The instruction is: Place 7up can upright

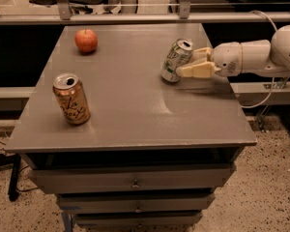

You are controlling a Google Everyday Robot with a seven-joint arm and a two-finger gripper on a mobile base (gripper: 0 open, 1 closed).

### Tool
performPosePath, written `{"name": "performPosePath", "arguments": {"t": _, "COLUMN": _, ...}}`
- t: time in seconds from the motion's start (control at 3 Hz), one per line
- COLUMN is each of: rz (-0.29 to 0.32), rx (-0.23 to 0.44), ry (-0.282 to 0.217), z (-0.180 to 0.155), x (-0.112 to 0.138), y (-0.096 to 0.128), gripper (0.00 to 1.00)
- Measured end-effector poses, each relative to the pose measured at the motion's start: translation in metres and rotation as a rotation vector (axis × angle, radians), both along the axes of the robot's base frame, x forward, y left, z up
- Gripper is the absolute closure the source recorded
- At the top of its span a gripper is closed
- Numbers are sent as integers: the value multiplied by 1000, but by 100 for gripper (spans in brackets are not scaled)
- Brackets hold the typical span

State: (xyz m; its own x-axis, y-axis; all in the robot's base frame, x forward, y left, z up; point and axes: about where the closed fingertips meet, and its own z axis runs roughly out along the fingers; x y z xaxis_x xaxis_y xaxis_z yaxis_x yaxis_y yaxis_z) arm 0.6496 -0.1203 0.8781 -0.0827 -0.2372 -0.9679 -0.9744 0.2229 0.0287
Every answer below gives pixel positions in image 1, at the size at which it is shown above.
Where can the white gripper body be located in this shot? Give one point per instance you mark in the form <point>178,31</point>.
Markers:
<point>226,58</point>

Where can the drawer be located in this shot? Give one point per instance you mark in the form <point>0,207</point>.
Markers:
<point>196,176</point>
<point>138,220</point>
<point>135,203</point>

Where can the grey metal railing frame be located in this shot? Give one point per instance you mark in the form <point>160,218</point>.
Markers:
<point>22,12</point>

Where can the red apple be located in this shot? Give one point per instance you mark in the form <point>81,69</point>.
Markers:
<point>86,40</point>

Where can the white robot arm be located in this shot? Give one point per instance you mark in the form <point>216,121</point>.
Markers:
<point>264,58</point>

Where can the middle drawer front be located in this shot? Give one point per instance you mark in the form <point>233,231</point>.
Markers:
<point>135,203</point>

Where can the white green 7up can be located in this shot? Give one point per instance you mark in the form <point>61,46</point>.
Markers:
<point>178,55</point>

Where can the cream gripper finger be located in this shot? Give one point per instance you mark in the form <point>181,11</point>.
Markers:
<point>201,55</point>
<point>202,70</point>

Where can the bottom drawer front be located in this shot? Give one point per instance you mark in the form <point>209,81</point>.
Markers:
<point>138,220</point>

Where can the top drawer front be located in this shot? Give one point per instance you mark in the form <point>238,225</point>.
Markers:
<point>196,176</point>

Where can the grey drawer cabinet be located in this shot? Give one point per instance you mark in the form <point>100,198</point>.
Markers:
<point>136,118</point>

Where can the orange LaCroix can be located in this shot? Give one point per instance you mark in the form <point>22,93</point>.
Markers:
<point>71,97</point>

